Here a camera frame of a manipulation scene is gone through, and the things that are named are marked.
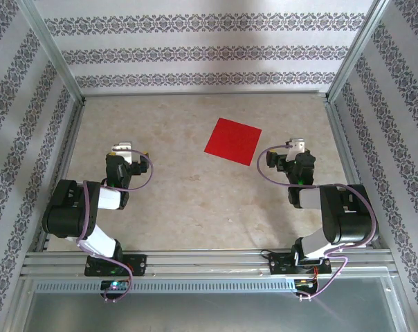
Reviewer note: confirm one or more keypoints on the aluminium rear rail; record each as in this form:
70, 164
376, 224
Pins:
209, 94

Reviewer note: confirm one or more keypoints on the aluminium frame post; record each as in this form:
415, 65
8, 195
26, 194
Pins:
58, 55
358, 52

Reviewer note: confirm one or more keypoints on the grey metal sheet panel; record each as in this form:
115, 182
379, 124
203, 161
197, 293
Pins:
209, 311

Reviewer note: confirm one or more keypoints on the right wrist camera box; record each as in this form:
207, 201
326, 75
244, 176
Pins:
296, 147

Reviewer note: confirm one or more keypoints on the aluminium side rail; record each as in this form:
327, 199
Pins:
71, 138
340, 138

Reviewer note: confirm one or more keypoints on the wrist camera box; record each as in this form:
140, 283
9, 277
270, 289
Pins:
123, 148
296, 147

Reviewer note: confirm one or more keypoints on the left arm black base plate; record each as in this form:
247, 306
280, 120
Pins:
140, 264

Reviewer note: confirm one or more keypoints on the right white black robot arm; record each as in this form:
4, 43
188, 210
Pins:
347, 221

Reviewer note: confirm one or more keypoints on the red paper sheet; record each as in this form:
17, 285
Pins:
233, 141

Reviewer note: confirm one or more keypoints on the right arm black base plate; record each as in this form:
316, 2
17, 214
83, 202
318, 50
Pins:
278, 264

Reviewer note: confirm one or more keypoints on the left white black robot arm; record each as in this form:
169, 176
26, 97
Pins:
67, 214

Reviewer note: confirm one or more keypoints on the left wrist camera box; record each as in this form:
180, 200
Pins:
123, 148

